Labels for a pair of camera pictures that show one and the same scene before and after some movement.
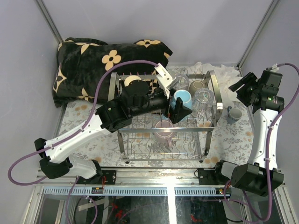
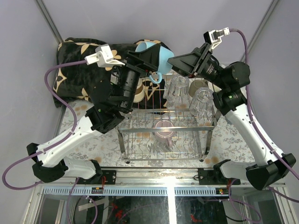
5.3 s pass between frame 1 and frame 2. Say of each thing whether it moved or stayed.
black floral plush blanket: stayed
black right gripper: moved
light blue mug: moved
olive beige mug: stayed
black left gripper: moved
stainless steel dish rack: stayed
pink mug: stayed
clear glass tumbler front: stayed
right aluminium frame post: stayed
